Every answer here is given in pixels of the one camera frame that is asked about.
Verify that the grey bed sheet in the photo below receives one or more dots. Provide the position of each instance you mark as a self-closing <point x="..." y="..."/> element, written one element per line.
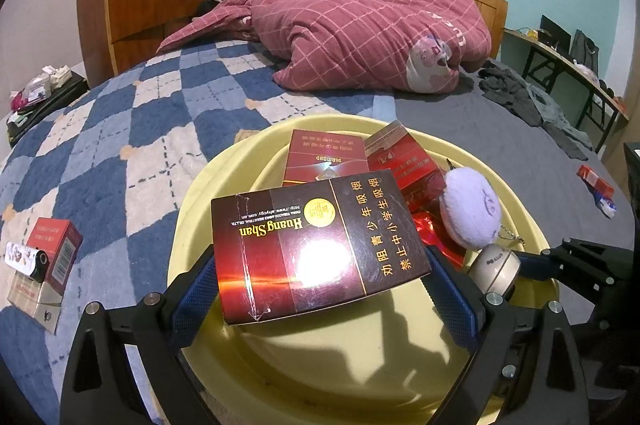
<point x="525" y="165"/>

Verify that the bright red cigarette pack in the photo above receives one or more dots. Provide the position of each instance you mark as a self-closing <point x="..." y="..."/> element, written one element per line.
<point x="595" y="181"/>

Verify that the wooden folding desk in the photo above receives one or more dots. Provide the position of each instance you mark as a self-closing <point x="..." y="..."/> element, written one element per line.
<point x="565" y="70"/>

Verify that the black nightstand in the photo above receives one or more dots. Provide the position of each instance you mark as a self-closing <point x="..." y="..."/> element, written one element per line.
<point x="50" y="105"/>

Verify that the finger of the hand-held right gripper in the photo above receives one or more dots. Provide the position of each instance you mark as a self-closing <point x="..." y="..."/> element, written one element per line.
<point x="535" y="266"/>

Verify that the white plastic bag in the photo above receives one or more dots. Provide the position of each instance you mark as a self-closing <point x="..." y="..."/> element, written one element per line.
<point x="586" y="71"/>

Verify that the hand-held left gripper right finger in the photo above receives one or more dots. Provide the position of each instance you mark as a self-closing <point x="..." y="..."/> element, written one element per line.
<point x="452" y="301"/>

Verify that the shiny red cigarette pack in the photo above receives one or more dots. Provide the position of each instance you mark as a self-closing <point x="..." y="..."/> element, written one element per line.
<point x="320" y="155"/>

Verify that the blue checked blanket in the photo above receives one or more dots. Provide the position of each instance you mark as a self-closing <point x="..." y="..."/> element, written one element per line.
<point x="125" y="135"/>

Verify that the black garment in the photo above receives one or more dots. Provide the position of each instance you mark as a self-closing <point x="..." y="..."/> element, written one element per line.
<point x="505" y="92"/>

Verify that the red and white cigarette pack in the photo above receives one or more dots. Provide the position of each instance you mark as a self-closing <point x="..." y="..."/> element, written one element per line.
<point x="57" y="255"/>

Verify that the black laptop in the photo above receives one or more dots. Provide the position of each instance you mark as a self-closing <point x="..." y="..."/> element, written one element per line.
<point x="555" y="34"/>

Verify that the red and silver cigarette pack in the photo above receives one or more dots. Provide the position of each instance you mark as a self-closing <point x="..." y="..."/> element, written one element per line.
<point x="405" y="170"/>

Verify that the white printed lighter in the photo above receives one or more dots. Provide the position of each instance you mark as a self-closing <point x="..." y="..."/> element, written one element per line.
<point x="25" y="261"/>

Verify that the grey jacket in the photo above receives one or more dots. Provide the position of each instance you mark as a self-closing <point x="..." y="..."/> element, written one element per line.
<point x="560" y="120"/>

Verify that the yellow plastic basin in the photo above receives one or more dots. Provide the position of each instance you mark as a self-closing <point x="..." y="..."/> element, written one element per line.
<point x="310" y="355"/>

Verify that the round beige case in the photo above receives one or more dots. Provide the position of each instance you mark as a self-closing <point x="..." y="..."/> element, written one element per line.
<point x="492" y="272"/>

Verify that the white paper boxes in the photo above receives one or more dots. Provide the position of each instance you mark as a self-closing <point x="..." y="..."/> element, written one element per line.
<point x="47" y="81"/>

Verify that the wooden headboard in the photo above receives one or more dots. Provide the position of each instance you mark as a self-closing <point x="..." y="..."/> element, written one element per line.
<point x="492" y="12"/>

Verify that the dark cloth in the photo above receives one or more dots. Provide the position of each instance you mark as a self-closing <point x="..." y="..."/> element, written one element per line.
<point x="225" y="0"/>

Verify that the black bag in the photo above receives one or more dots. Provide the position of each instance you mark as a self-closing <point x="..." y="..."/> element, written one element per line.
<point x="584" y="50"/>

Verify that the blue tissue packet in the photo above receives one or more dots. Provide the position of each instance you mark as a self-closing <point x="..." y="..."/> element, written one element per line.
<point x="606" y="205"/>

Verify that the dark maroon cigarette pack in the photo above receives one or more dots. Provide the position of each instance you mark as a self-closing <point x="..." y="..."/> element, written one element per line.
<point x="310" y="255"/>

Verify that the pink checked quilt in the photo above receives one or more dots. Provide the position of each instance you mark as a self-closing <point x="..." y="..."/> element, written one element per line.
<point x="350" y="30"/>

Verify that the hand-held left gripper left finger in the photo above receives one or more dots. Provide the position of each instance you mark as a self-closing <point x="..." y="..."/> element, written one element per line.
<point x="197" y="291"/>

